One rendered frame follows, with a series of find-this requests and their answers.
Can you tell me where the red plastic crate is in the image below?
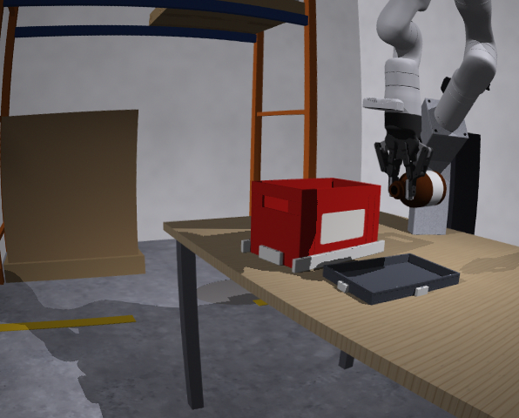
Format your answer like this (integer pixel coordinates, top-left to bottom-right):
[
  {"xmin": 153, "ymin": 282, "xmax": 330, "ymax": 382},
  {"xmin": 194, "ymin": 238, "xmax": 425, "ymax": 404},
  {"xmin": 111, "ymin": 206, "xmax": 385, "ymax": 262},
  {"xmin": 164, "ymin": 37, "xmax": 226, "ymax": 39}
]
[{"xmin": 250, "ymin": 178, "xmax": 381, "ymax": 268}]

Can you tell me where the brown bottle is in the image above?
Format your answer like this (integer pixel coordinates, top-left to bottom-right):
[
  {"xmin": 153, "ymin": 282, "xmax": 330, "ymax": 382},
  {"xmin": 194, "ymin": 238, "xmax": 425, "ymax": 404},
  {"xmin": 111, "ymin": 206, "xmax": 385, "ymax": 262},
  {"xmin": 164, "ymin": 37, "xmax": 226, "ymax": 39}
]
[{"xmin": 389, "ymin": 171, "xmax": 447, "ymax": 208}]

